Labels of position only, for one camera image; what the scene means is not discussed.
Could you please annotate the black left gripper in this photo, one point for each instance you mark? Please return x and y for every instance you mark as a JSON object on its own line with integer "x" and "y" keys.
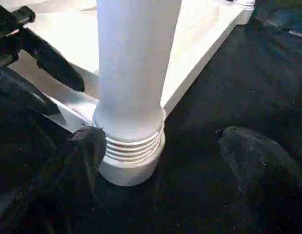
{"x": 9, "y": 24}

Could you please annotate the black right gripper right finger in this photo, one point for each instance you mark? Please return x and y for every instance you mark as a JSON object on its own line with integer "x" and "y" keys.
{"x": 268, "y": 170}

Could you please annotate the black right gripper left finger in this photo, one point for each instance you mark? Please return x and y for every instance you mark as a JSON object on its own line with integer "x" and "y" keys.
{"x": 63, "y": 185}

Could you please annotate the white plastic table leg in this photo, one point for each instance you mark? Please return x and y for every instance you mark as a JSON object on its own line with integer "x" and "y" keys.
{"x": 244, "y": 4}
{"x": 133, "y": 73}

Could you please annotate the black work mat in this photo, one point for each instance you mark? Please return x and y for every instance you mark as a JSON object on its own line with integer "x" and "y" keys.
{"x": 229, "y": 97}

